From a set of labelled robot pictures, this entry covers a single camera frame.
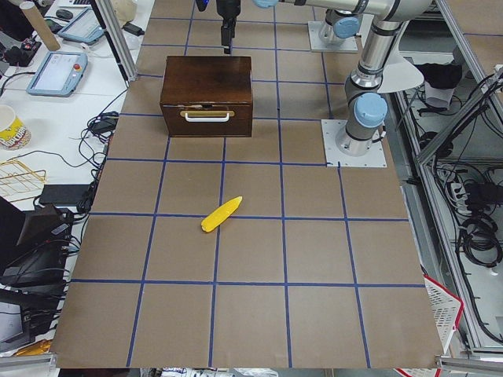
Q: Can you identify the cardboard tube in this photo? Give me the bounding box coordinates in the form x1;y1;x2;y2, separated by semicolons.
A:
19;1;61;51

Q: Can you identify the near blue teach pendant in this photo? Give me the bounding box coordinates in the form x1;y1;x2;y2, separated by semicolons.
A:
26;52;88;97

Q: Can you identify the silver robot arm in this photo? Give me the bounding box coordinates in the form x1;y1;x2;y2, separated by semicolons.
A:
216;1;361;54
292;0;431;157

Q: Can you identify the gold wire rack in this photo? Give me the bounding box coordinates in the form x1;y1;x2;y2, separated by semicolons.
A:
1;159;46;202

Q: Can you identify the yellow corn cob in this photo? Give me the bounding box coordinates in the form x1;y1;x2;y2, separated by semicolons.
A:
200;196;243;232

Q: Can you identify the far blue teach pendant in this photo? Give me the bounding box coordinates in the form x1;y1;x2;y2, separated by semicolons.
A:
57;8;104;45

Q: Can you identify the yellow popcorn paper cup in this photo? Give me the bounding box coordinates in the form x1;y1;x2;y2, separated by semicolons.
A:
1;104;31;150

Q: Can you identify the blue teach pendant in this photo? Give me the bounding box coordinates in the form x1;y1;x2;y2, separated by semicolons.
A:
57;8;104;45
26;52;88;97

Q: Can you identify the dark brown wooden box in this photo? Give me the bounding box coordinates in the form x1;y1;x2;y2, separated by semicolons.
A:
160;56;253;112

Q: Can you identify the wooden drawer with white handle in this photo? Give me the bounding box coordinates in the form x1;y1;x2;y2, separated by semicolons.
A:
161;104;252;137

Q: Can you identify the black power adapter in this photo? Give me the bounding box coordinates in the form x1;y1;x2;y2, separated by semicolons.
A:
123;22;145;36

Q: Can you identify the white plastic chair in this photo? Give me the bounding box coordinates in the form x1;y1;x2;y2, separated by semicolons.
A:
377;49;424;93

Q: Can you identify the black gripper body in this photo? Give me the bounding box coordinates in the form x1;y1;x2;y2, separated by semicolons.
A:
216;0;240;19

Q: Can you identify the black computer mouse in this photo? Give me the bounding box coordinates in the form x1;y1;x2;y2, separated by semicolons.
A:
56;9;74;21

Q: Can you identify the white red plastic basket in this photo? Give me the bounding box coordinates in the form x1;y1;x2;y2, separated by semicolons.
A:
424;273;464;355

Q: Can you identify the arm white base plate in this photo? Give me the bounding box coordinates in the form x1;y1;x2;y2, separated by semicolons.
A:
308;17;360;53
321;119;387;168

